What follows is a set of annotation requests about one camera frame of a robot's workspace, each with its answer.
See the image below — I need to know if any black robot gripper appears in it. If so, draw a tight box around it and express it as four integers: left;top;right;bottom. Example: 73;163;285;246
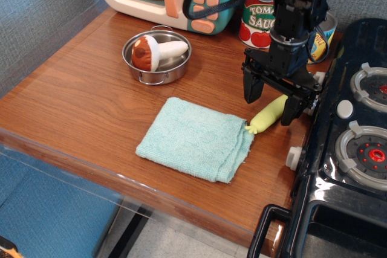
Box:
242;33;322;126

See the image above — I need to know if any spoon with yellow-green handle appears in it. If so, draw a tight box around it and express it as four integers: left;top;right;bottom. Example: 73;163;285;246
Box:
244;95;288;135

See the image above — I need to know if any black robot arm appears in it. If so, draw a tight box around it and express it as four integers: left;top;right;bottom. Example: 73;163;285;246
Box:
242;0;329;126

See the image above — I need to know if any orange plush toy corner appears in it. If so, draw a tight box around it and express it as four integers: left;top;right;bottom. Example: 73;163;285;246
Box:
0;236;24;258

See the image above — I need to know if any pineapple slices can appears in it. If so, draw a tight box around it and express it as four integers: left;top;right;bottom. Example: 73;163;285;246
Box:
308;10;337;64

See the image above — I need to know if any tomato sauce can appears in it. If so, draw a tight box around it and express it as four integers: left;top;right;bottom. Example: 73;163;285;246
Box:
239;0;275;49

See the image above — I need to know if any light blue folded towel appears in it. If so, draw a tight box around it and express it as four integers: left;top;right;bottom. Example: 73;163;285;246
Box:
135;97;254;184

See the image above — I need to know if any black toy stove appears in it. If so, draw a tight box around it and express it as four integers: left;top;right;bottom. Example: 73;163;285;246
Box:
248;18;386;257

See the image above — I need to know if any small steel pot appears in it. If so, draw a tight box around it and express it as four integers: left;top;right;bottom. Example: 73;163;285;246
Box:
122;25;192;85

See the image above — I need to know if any plush brown mushroom toy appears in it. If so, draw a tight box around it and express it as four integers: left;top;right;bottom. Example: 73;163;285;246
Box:
131;34;189;72

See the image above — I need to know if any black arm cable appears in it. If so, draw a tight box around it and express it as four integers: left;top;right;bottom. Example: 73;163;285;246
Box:
181;0;330;65

